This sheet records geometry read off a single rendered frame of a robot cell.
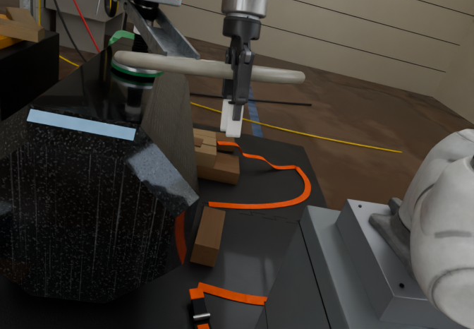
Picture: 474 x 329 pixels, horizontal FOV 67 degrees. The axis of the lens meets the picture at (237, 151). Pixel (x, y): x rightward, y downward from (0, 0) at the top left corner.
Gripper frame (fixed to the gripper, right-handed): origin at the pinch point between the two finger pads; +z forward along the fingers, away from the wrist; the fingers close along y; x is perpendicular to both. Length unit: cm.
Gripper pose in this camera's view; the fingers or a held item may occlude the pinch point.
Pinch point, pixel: (231, 118)
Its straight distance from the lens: 75.8
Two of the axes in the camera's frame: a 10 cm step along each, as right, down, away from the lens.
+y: -2.7, -2.7, 9.2
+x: -9.6, -0.4, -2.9
